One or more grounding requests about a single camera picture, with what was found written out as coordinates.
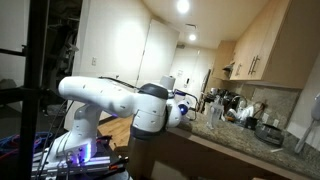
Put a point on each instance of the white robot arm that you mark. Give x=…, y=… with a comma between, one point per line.
x=152, y=108

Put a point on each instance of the clear plastic bottle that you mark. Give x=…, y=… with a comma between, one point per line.
x=216, y=110

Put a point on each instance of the white paper towel roll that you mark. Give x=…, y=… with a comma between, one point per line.
x=168, y=82

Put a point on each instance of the sink faucet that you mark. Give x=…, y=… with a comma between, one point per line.
x=238, y=102

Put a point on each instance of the black mug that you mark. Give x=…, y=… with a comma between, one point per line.
x=251, y=123

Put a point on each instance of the upper wooden cabinets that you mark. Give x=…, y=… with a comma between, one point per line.
x=277, y=49

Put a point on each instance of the black metal stand frame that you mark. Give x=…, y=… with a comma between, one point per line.
x=31, y=91

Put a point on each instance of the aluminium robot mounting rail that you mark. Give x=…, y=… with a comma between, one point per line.
x=47, y=165

